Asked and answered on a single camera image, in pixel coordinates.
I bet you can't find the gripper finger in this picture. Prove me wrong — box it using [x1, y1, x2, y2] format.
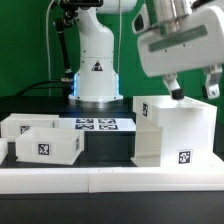
[202, 64, 222, 99]
[162, 73, 184, 100]

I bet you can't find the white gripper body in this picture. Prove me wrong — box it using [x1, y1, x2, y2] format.
[137, 0, 224, 77]

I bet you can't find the white drawer cabinet box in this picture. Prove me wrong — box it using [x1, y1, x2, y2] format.
[132, 95, 217, 167]

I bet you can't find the white front drawer tray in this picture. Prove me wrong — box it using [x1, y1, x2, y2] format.
[15, 127, 84, 165]

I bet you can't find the white drawer tray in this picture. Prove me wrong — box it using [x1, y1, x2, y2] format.
[0, 113, 59, 142]
[15, 127, 84, 165]

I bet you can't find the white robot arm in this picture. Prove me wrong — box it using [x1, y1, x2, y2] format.
[60, 0, 224, 102]

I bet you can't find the white front fence bar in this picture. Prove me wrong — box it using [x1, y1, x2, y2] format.
[0, 167, 224, 194]

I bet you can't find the white fence bar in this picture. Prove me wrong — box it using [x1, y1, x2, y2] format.
[0, 167, 224, 194]
[0, 138, 8, 165]

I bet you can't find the white marker tag sheet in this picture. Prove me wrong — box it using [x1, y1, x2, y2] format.
[59, 118, 136, 132]

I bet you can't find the white left fence bar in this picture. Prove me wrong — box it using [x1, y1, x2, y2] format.
[0, 138, 8, 165]

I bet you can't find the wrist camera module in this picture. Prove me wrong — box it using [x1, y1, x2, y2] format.
[132, 4, 150, 34]

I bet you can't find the black cable bundle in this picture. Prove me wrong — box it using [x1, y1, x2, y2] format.
[14, 9, 79, 98]

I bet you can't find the white thin cable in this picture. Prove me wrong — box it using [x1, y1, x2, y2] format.
[45, 0, 55, 97]

